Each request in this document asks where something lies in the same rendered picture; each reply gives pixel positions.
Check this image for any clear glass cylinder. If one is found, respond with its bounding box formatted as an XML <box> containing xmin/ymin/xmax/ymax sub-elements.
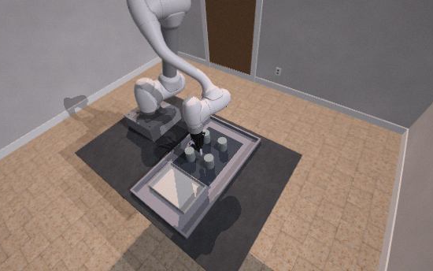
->
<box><xmin>202</xmin><ymin>129</ymin><xmax>210</xmax><ymax>144</ymax></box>
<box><xmin>185</xmin><ymin>147</ymin><xmax>196</xmax><ymax>162</ymax></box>
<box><xmin>217</xmin><ymin>137</ymin><xmax>227</xmax><ymax>152</ymax></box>
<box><xmin>204</xmin><ymin>154</ymin><xmax>214</xmax><ymax>169</ymax></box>

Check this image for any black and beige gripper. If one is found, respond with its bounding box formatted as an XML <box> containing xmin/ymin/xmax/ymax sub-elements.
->
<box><xmin>189</xmin><ymin>131</ymin><xmax>205</xmax><ymax>156</ymax></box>

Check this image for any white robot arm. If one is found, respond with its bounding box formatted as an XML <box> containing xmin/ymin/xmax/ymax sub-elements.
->
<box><xmin>126</xmin><ymin>0</ymin><xmax>231</xmax><ymax>134</ymax></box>

